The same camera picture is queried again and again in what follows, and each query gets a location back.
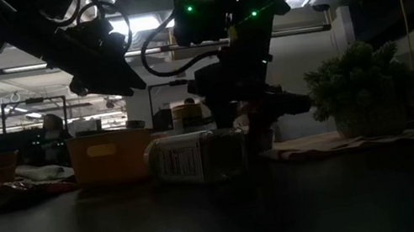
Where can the small yellow plastic bin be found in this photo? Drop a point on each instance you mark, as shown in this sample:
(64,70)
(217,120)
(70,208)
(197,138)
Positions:
(113,166)

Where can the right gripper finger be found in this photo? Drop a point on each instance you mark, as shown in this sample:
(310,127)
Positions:
(290,103)
(214,97)

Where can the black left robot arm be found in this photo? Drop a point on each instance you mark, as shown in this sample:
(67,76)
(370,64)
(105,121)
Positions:
(2,20)

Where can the black metal frame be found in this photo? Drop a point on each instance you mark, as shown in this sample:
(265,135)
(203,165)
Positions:
(167,83)
(33,101)

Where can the artificial green potted plant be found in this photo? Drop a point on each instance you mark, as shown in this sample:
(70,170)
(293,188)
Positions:
(359,80)

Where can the white label spice jar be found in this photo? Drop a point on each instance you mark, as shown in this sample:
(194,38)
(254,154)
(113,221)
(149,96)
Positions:
(189,159)

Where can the person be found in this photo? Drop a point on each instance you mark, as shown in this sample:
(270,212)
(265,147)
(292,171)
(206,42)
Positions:
(189,101)
(53,134)

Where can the white waffle cloth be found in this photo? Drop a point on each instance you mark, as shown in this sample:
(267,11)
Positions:
(44,172)

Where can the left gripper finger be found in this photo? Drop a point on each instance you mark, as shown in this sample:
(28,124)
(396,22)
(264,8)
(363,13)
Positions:
(122,82)
(84,86)

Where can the beige cloth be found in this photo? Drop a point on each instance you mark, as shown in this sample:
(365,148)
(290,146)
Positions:
(315,146)

